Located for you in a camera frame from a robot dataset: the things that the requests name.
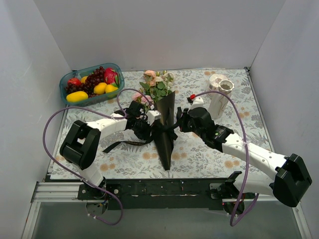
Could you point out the yellow mango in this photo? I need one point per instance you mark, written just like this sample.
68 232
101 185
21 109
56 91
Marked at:
77 96

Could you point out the teal plastic fruit basket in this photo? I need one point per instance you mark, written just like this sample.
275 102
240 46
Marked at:
97 98

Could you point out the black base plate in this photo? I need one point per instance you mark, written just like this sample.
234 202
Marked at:
191 193

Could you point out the small orange fruit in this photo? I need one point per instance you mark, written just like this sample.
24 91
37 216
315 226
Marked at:
83 79

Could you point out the yellow lemon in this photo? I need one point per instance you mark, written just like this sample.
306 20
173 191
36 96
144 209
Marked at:
99 89
109 88

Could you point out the black paper cone wrapper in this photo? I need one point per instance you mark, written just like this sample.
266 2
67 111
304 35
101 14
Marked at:
162 137

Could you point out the dark red grapes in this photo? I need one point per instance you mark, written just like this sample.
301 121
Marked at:
94 77

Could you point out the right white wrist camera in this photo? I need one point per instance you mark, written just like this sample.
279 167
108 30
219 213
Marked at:
195 101

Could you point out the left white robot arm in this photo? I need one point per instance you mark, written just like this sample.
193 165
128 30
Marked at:
81 143

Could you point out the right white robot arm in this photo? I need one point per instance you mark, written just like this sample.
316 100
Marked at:
284 177

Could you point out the black ribbon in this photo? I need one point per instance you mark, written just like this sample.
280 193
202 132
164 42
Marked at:
135 143

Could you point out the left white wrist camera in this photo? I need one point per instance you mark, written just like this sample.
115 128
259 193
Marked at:
152 116

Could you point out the pink dragon fruit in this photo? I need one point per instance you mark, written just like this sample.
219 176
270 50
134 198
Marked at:
111 77

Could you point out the white ceramic vase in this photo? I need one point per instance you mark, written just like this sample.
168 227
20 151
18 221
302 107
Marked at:
219 102

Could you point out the red apple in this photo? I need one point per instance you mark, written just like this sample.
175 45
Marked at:
74 82

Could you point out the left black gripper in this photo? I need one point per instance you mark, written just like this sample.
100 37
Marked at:
148 130

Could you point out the aluminium rail frame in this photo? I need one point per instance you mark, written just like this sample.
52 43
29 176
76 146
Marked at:
58 211

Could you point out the pink flower bouquet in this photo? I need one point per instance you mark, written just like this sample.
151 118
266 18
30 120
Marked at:
157 89

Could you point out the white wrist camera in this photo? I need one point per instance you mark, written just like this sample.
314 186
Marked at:
152 116
195 101

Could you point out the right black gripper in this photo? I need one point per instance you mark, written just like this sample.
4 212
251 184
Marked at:
182 122

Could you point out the floral table mat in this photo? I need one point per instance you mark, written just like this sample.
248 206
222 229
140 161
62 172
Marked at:
190 158

